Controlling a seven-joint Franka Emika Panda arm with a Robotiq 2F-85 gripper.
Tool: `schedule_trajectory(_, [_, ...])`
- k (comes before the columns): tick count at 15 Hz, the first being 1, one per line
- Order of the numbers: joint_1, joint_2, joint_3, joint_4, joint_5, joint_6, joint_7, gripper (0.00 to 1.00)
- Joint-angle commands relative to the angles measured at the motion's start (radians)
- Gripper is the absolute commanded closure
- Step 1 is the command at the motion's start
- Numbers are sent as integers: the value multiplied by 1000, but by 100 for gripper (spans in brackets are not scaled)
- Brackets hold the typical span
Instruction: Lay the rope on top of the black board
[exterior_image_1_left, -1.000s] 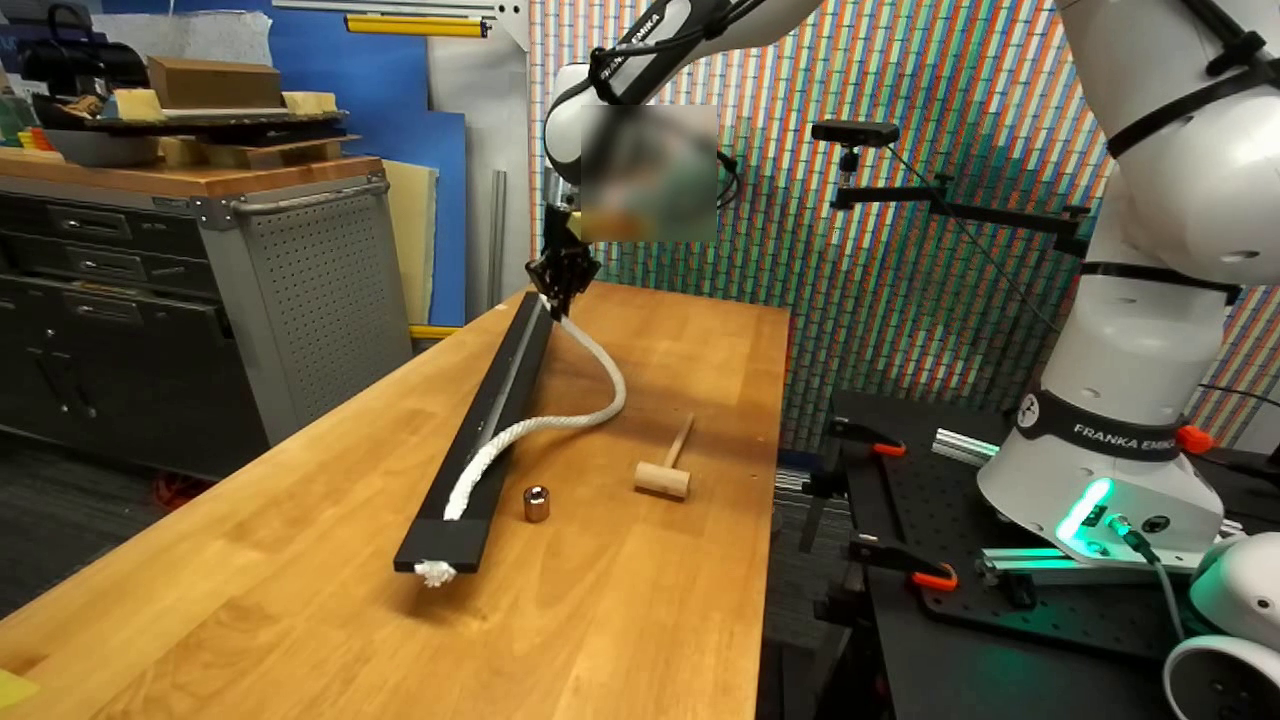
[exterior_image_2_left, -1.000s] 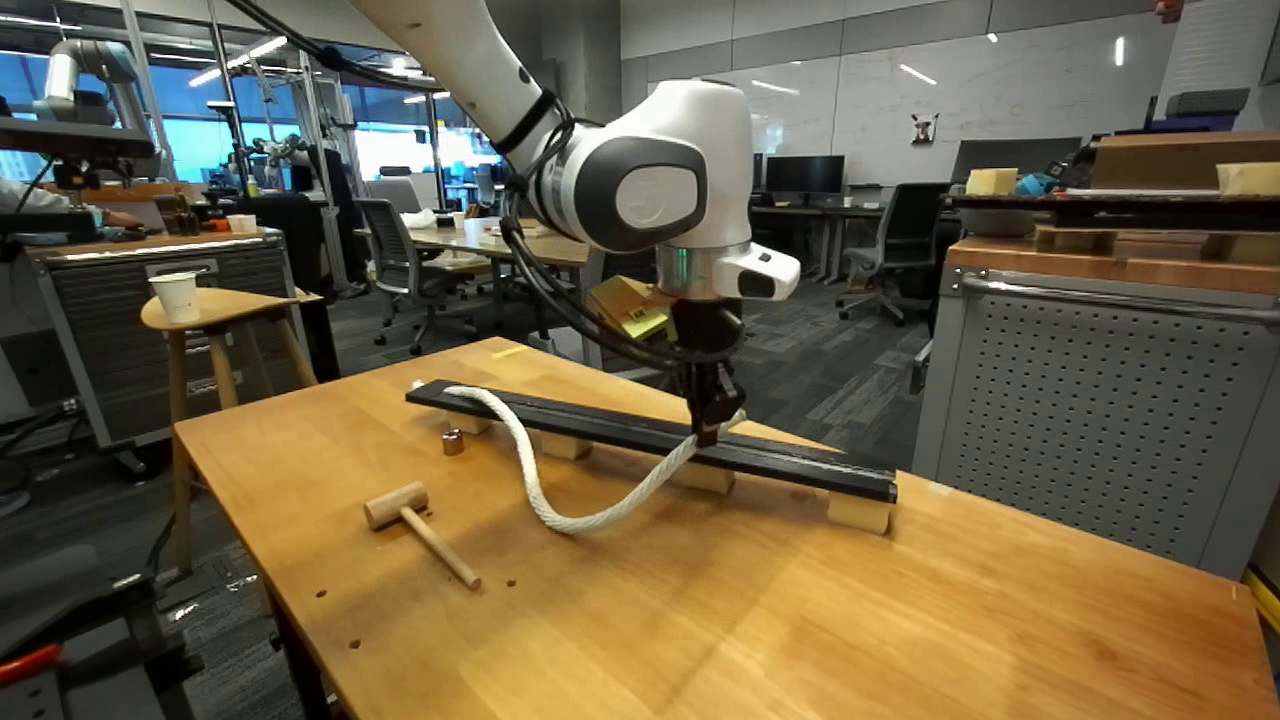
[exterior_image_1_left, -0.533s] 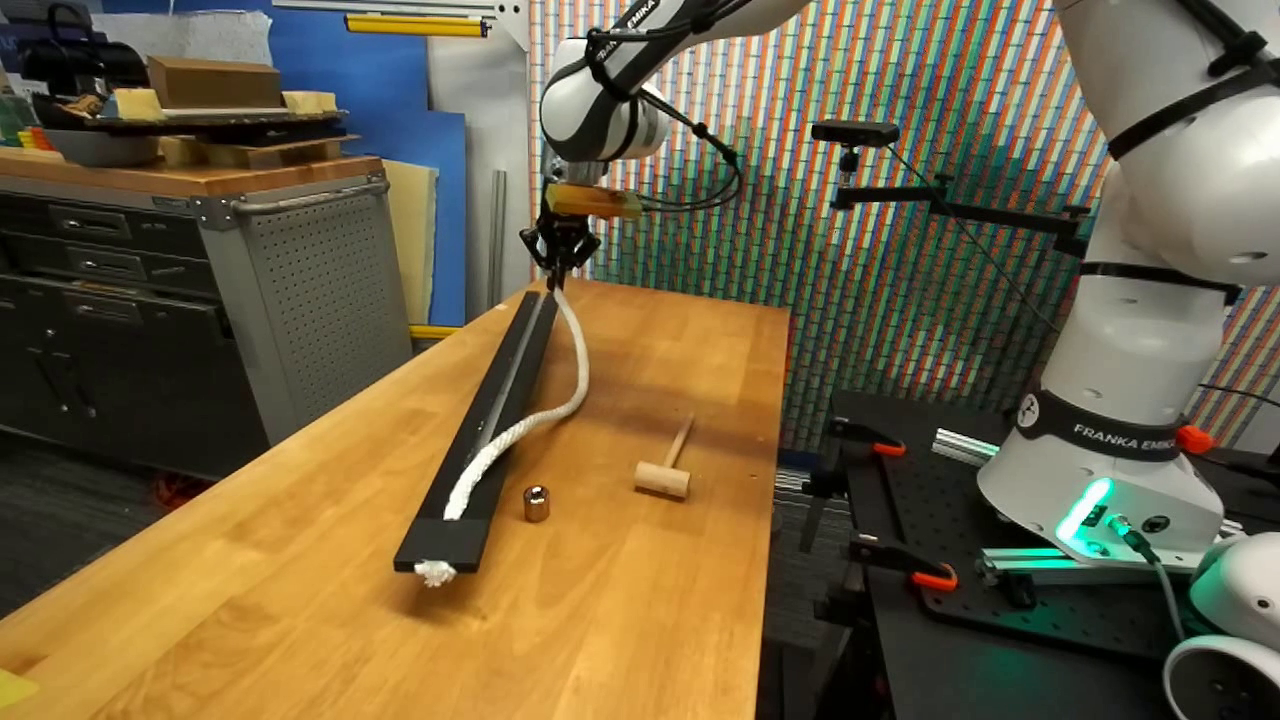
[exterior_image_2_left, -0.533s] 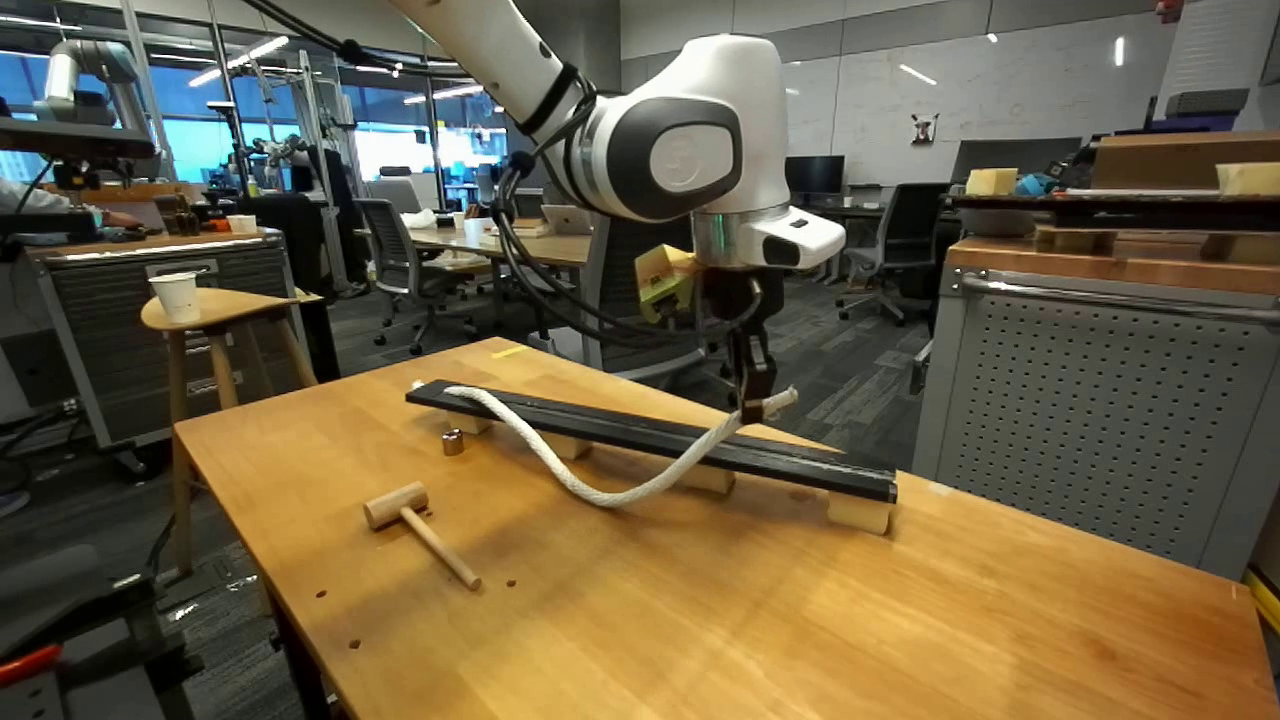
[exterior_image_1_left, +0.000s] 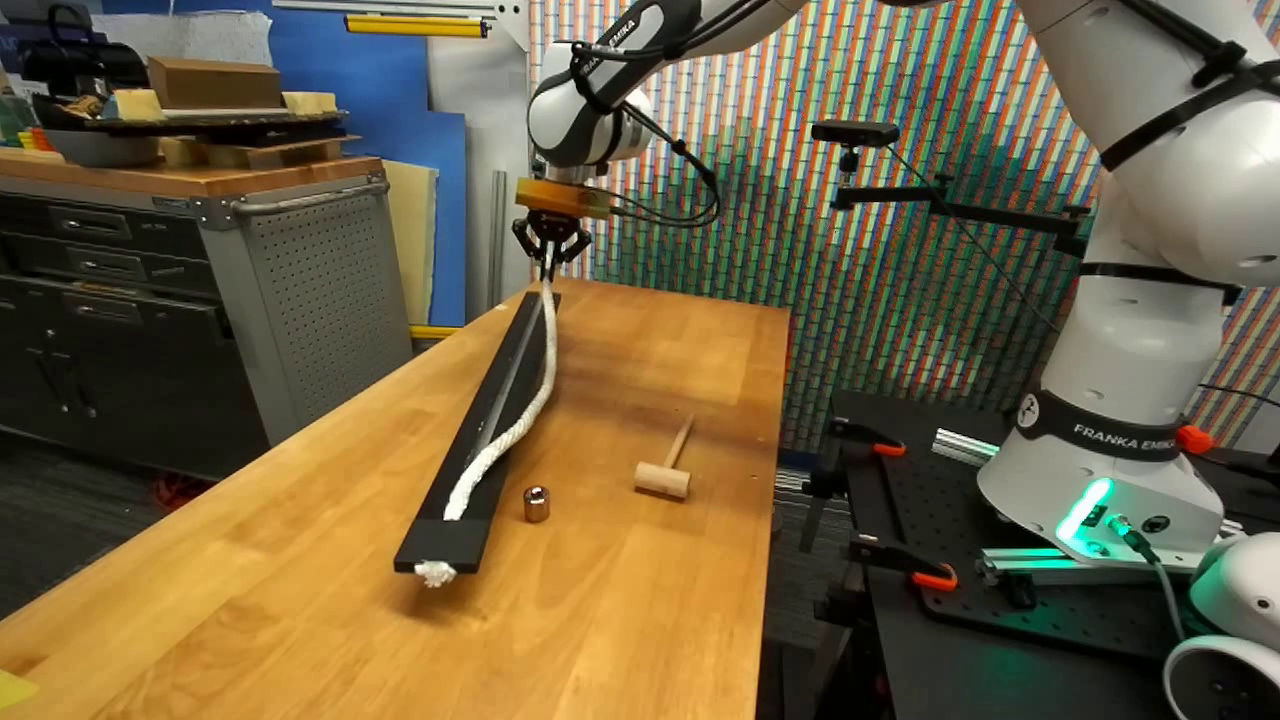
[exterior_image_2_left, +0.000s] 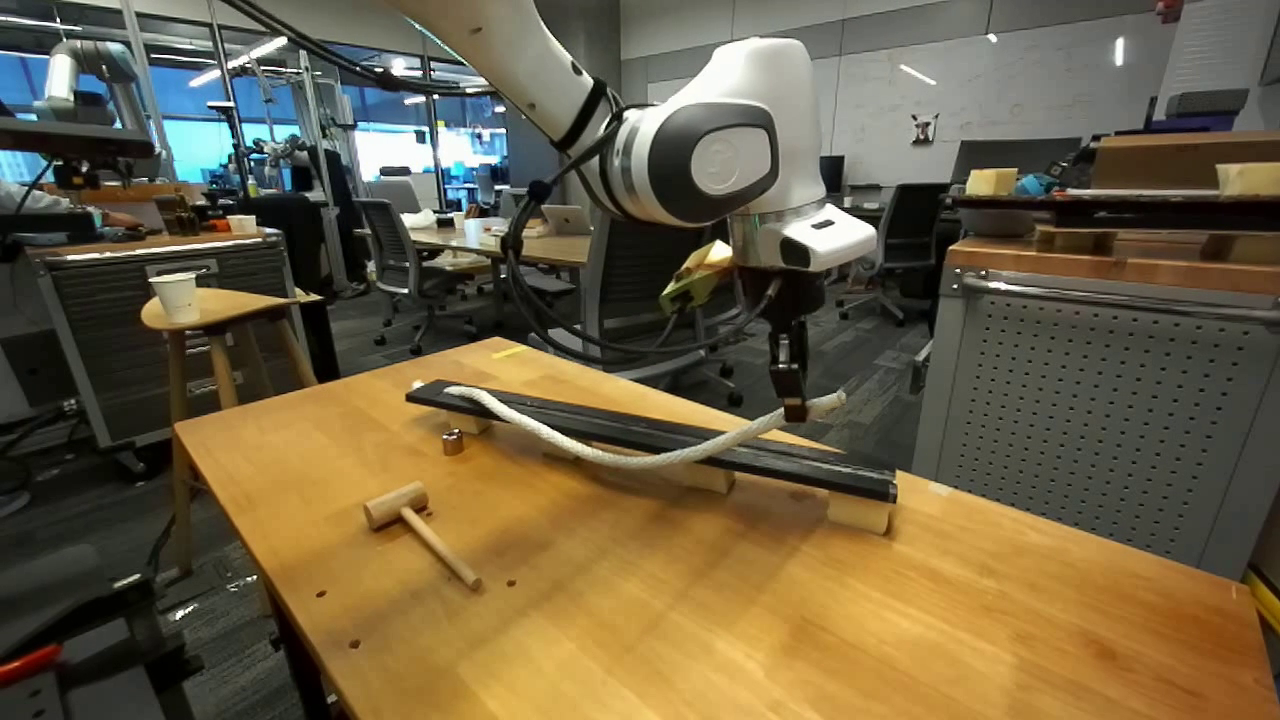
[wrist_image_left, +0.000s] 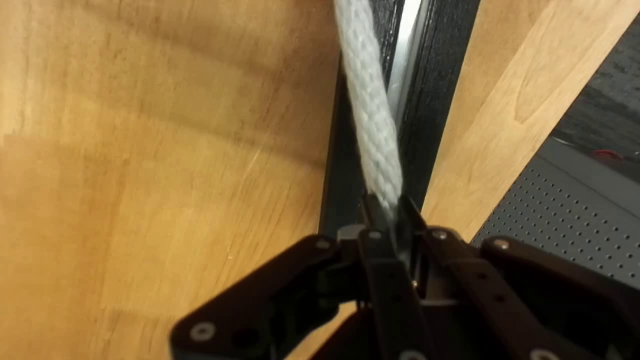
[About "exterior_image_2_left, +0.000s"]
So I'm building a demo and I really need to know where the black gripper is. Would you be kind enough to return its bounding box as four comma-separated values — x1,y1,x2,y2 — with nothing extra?
746,263,831,429

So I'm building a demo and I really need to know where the white rope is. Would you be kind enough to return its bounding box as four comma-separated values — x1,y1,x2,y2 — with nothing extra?
441,378,858,475

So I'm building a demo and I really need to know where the long black board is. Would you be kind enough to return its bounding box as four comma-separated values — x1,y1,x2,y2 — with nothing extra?
401,377,901,508

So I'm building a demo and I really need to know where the wooden support block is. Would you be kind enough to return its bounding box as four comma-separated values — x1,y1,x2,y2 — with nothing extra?
823,486,901,540

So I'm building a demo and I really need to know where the grey office chair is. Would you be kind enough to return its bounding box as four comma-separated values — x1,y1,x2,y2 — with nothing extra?
356,197,452,353
578,217,752,409

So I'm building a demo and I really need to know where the black office chair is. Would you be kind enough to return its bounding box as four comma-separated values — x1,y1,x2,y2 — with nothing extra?
872,178,953,327

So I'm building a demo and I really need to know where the grey perforated tool cabinet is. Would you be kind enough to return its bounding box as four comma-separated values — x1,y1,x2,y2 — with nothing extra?
907,236,1280,584

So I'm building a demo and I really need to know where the wooden office table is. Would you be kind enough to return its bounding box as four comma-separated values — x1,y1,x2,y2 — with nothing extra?
401,217,597,270

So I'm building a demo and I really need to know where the small wooden mallet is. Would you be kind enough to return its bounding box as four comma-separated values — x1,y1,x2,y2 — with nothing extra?
362,480,490,596

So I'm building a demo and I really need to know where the wooden box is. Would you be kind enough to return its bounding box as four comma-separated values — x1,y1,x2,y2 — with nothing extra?
1091,129,1280,190

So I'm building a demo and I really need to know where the round wooden stool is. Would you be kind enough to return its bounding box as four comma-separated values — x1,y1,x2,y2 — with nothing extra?
135,284,330,445

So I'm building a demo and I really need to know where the white paper cup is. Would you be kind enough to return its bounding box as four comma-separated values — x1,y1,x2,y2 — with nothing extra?
149,266,203,327

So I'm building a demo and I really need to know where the grey low cabinet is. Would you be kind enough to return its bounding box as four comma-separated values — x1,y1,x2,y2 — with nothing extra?
19,227,308,454

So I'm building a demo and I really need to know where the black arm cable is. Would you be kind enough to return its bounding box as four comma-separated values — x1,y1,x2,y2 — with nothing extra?
497,132,805,371

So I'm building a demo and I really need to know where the red handle tool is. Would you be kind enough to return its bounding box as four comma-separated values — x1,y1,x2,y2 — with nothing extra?
0,641,63,692

